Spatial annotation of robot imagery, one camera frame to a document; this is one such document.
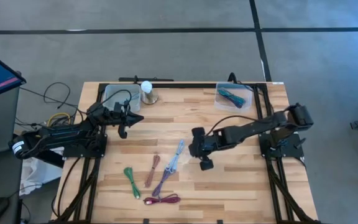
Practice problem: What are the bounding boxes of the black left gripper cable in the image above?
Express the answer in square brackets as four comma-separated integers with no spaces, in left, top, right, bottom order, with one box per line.
[103,89,133,110]

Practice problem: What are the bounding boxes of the grey translucent plastic container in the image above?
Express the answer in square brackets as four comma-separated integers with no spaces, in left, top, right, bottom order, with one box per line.
[103,83,142,113]

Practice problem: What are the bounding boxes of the brown USB cable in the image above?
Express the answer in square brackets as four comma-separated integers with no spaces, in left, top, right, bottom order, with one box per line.
[144,154,161,189]

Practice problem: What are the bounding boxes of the white plastic bag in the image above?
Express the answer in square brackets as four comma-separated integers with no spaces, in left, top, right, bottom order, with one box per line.
[19,155,65,197]

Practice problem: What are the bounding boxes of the black hanging cable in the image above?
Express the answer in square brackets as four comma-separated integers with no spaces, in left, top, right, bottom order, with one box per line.
[50,157,83,220]

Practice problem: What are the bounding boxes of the green USB cable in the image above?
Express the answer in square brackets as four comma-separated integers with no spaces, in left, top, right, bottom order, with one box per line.
[123,167,142,200]

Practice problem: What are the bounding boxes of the black floor cable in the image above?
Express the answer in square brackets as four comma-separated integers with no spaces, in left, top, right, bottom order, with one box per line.
[19,82,79,110]

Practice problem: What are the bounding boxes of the clear plastic container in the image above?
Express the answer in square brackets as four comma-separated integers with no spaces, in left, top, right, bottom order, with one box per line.
[214,82,254,113]

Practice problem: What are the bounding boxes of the teal USB cable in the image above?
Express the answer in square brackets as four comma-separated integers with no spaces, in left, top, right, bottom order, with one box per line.
[218,87,247,106]

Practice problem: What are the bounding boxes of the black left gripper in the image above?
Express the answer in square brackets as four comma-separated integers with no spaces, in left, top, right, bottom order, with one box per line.
[112,100,145,139]

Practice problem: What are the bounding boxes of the light purple USB cable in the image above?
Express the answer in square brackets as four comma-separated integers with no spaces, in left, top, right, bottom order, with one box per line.
[152,167,172,197]

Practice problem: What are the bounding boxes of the maroon USB cable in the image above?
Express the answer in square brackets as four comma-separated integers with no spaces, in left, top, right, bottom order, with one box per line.
[143,194,181,205]

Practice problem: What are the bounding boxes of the yellow cable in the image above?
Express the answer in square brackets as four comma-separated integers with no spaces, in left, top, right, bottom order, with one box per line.
[46,111,73,130]

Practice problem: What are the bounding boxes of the black bar behind table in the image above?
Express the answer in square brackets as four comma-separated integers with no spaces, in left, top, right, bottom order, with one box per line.
[118,75,175,83]

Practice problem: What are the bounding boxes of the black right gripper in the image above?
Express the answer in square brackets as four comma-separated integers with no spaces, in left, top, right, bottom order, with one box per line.
[187,126,214,171]

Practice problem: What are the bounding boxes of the grey cabinet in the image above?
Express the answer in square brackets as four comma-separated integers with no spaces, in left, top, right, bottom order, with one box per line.
[0,85,23,158]

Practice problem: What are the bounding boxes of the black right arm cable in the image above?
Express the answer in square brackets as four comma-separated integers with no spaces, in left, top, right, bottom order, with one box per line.
[208,114,262,137]

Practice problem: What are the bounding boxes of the white bulb on brass base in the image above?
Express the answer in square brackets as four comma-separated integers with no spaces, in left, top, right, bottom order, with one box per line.
[140,80,159,105]

